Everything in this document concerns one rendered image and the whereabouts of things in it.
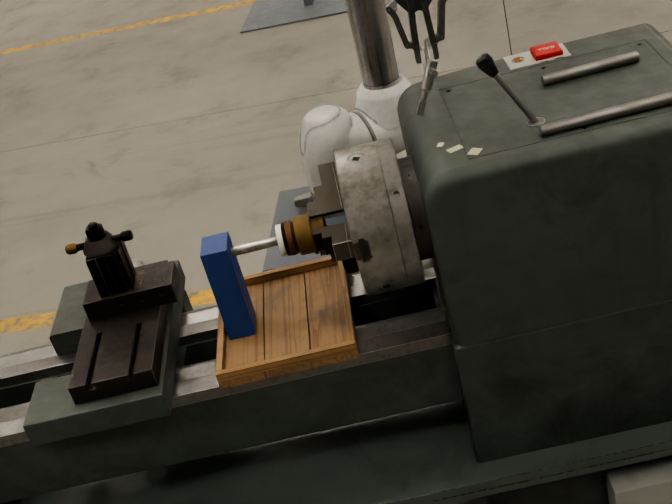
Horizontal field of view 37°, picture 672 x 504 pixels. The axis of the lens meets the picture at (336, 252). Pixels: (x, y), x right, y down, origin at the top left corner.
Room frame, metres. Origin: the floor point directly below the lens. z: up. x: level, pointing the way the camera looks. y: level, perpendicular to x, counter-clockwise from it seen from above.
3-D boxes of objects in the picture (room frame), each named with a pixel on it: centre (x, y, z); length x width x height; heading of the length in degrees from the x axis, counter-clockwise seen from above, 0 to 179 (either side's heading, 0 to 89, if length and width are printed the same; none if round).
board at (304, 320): (1.87, 0.15, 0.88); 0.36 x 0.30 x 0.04; 176
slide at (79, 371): (1.91, 0.50, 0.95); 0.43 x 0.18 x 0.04; 176
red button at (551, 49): (2.05, -0.56, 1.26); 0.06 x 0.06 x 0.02; 86
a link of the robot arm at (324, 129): (2.49, -0.06, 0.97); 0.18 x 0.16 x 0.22; 111
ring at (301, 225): (1.86, 0.05, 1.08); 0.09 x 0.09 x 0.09; 86
